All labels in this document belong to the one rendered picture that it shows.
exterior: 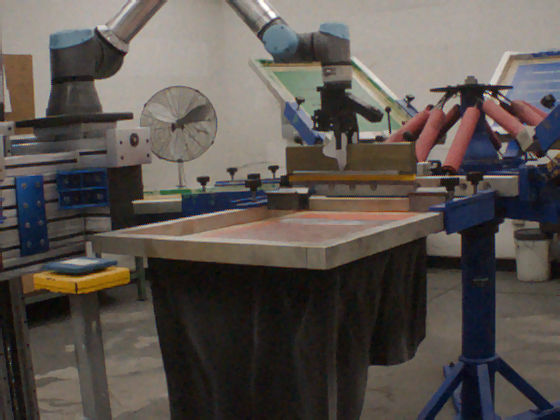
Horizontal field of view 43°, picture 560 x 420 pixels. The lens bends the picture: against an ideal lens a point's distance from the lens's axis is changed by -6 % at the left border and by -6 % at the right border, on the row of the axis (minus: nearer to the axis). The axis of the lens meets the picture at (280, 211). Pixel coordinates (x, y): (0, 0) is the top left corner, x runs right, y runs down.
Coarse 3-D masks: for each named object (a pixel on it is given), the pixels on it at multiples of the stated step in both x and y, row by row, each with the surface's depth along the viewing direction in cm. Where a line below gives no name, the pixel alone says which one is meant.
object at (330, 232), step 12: (372, 216) 191; (384, 216) 190; (396, 216) 188; (408, 216) 187; (324, 228) 173; (336, 228) 171; (348, 228) 170; (360, 228) 169; (276, 240) 158; (288, 240) 156; (300, 240) 155; (312, 240) 154; (324, 240) 154
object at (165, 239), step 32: (160, 224) 168; (192, 224) 176; (224, 224) 186; (384, 224) 145; (416, 224) 149; (160, 256) 144; (192, 256) 139; (224, 256) 134; (256, 256) 130; (288, 256) 126; (320, 256) 122; (352, 256) 128
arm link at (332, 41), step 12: (324, 24) 180; (336, 24) 179; (324, 36) 180; (336, 36) 179; (348, 36) 181; (324, 48) 180; (336, 48) 179; (348, 48) 181; (324, 60) 181; (336, 60) 179; (348, 60) 181
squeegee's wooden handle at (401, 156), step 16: (352, 144) 182; (368, 144) 179; (384, 144) 176; (400, 144) 174; (288, 160) 193; (304, 160) 190; (320, 160) 187; (336, 160) 184; (352, 160) 182; (368, 160) 179; (384, 160) 177; (400, 160) 174; (416, 160) 175
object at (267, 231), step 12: (300, 216) 200; (312, 216) 199; (324, 216) 198; (336, 216) 196; (348, 216) 194; (360, 216) 193; (240, 228) 181; (252, 228) 181; (264, 228) 179; (276, 228) 178; (288, 228) 177; (300, 228) 175; (312, 228) 174; (264, 240) 159
